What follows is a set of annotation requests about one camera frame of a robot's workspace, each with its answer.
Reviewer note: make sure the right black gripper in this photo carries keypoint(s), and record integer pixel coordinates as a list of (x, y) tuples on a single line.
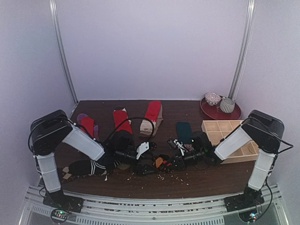
[(176, 162)]

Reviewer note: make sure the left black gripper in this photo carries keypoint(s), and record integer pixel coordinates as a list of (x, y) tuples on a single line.
[(141, 171)]

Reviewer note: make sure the black red yellow argyle sock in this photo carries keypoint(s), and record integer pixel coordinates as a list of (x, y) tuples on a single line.
[(161, 163)]

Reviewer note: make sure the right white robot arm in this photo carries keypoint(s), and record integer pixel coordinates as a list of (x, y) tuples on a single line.
[(266, 131)]

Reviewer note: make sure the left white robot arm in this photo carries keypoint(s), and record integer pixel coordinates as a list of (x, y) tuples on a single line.
[(48, 132)]

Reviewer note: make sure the dark green christmas sock pair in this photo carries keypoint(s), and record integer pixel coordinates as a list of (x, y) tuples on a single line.
[(184, 132)]

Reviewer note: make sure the wooden compartment tray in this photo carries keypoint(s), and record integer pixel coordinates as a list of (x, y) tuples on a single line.
[(232, 146)]

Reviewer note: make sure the red round plate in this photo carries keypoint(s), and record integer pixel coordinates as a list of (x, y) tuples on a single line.
[(214, 112)]

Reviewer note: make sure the grey striped cup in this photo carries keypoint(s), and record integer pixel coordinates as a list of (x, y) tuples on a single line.
[(227, 105)]

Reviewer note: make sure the white dotted bowl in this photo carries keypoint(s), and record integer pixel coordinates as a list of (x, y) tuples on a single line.
[(212, 98)]

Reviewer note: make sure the red beige sock pair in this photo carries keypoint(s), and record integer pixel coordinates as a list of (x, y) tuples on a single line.
[(154, 114)]

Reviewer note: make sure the black white striped sock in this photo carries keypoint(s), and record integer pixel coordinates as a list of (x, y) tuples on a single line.
[(91, 167)]

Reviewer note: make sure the red white patterned sock pair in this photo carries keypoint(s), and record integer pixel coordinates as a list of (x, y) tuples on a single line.
[(121, 121)]

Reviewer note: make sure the red purple sock pair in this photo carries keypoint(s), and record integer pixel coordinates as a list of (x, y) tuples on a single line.
[(89, 124)]

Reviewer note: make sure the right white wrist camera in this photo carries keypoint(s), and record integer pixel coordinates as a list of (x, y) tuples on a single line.
[(176, 145)]

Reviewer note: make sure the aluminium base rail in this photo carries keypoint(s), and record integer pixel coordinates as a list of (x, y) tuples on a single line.
[(100, 210)]

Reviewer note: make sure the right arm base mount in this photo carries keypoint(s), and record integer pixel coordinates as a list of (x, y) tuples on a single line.
[(249, 199)]

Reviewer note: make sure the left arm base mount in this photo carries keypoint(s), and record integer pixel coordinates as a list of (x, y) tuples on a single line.
[(63, 206)]

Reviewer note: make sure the right aluminium frame post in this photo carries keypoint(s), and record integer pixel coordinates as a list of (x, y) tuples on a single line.
[(248, 27)]

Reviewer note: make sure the aluminium frame post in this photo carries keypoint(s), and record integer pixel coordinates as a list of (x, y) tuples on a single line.
[(248, 27), (63, 59)]

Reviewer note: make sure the left aluminium frame post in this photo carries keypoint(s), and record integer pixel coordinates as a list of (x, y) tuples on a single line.
[(63, 59)]

